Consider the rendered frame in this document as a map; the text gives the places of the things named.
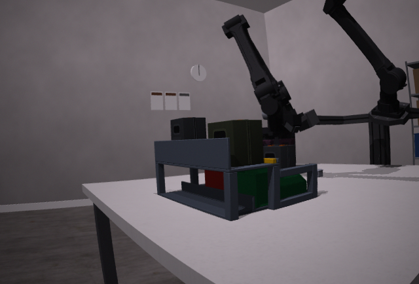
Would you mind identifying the yellow flat bar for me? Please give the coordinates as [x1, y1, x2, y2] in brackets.
[264, 158, 276, 164]

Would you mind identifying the red open bin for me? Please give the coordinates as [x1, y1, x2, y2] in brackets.
[204, 170, 224, 190]

